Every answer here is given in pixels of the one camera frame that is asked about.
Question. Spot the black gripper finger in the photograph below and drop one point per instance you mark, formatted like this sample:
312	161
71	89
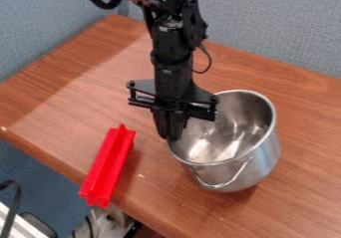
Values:
176	124
162	121

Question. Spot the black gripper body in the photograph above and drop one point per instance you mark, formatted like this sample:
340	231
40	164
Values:
172	92

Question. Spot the white device under table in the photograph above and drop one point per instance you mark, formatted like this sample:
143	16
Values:
104	223

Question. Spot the metal pot with handle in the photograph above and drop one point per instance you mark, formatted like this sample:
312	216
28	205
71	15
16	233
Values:
231	152

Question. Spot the red plastic block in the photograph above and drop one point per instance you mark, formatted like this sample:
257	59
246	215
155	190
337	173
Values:
103	176

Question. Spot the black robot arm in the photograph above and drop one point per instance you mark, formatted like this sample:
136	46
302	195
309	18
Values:
176	30

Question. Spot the black white striped object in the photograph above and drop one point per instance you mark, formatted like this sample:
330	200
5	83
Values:
20	225

